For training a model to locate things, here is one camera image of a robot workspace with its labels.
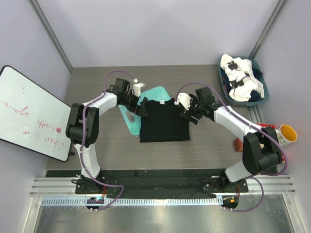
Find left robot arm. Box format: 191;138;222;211
66;78;148;194

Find purple cable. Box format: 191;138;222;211
174;82;290;213
81;70;139;211

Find white t-shirt in basket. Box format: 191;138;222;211
220;54;265;102

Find black floral t-shirt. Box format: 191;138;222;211
139;98;190;143

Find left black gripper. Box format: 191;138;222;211
121;91;149;117

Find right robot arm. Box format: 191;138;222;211
175;87;283;192

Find aluminium rail frame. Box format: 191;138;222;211
23;170;311;233

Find blue laundry basket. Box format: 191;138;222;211
218;56;269;107

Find red book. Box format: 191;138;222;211
258;124;276;129

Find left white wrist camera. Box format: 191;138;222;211
132;83;145;97

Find floral mug yellow inside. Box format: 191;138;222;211
276;124;297;147

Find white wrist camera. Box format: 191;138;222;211
132;83;145;97
174;93;198;111

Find whiteboard with red writing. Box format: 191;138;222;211
0;66;71;162

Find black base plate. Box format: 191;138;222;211
45;168;279;200

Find teal folding board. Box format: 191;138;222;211
118;86;171;136

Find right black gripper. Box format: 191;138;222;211
180;94;205;125

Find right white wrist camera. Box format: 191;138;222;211
174;93;198;111

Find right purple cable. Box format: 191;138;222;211
174;82;290;213

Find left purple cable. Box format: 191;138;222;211
81;70;139;211

